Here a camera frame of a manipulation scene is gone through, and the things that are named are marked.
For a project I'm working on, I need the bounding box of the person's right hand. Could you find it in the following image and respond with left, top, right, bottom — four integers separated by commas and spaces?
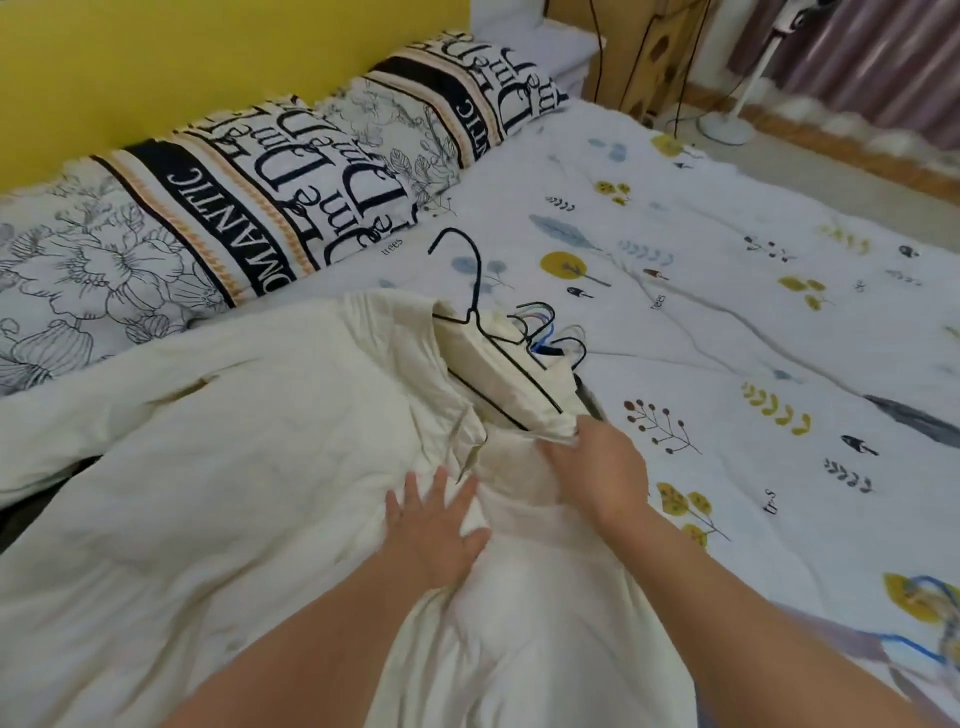
536, 416, 652, 536

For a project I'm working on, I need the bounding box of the person's right forearm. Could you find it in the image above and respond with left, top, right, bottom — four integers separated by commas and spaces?
603, 498, 931, 728

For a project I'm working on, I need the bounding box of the lilac t-shirt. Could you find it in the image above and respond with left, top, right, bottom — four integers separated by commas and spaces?
772, 599, 960, 728

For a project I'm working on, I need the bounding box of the black power cable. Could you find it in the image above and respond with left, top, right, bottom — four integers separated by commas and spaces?
588, 0, 714, 140

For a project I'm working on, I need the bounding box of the black white printed pillow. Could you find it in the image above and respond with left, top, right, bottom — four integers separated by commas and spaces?
0, 93, 421, 395
314, 29, 571, 204

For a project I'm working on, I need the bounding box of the white standing fan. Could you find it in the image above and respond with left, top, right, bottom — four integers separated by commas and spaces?
697, 0, 834, 148

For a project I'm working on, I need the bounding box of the cream padded jacket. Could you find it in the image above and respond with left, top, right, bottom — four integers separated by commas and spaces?
0, 288, 699, 728

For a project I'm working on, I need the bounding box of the purple curtain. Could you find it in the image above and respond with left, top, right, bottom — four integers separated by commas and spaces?
731, 0, 960, 204

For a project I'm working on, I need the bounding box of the person's left forearm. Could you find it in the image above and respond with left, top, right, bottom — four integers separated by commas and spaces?
161, 558, 444, 728

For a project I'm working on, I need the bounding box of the person's left hand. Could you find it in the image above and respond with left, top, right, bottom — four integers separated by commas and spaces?
383, 466, 493, 596

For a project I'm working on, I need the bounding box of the black wire hanger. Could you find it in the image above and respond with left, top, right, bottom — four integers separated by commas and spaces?
517, 299, 590, 373
427, 227, 564, 433

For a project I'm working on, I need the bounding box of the blue plastic hanger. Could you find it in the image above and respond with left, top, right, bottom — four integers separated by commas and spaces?
524, 307, 560, 355
873, 575, 960, 669

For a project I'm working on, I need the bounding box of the yellow black bed headboard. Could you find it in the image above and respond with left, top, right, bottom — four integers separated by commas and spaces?
0, 0, 472, 193

